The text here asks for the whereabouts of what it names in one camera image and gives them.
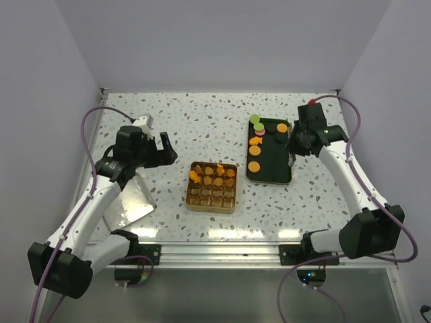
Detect fish cookie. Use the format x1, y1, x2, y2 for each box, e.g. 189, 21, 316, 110
248, 137, 263, 146
216, 164, 225, 176
189, 170, 201, 184

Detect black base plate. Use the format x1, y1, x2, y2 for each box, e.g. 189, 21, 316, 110
139, 244, 162, 266
278, 244, 332, 266

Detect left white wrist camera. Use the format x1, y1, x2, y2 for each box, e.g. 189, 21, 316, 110
132, 114, 154, 138

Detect green cookie tray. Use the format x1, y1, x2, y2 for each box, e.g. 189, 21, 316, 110
246, 116, 292, 185

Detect black sandwich cookie upper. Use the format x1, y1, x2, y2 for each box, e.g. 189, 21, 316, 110
265, 123, 277, 134

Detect silver metal tongs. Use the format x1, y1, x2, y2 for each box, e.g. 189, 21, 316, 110
288, 153, 296, 168

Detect bottom large round cookie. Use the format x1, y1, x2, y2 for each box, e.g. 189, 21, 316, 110
247, 161, 261, 174

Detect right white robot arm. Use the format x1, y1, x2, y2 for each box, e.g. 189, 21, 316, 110
286, 103, 405, 264

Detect swirl butter cookie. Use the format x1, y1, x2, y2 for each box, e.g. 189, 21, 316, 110
203, 176, 212, 185

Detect green macaron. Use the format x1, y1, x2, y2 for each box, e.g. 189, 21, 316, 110
249, 114, 260, 124
253, 122, 265, 132

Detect black sandwich cookie lower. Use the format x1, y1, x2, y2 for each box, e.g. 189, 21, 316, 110
275, 133, 288, 143

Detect upper green macaron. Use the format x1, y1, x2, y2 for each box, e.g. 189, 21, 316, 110
249, 114, 260, 124

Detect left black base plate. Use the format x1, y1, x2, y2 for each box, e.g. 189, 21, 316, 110
139, 244, 162, 266

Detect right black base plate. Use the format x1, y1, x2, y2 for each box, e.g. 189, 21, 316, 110
278, 244, 332, 266

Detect pink macaron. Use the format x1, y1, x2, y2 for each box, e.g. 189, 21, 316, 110
255, 129, 265, 137

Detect black sandwich cookie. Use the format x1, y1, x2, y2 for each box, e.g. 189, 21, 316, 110
275, 133, 288, 143
265, 123, 277, 134

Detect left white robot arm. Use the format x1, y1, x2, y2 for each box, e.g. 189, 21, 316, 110
28, 125, 178, 299

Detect lower green macaron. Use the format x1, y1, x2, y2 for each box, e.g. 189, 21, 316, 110
253, 122, 265, 132

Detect orange sandwich cookie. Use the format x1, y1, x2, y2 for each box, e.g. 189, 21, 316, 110
276, 123, 289, 133

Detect gold cookie tin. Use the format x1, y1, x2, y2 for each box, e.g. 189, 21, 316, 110
185, 161, 238, 215

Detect silver tin lid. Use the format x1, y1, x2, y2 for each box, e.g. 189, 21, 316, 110
103, 173, 157, 231

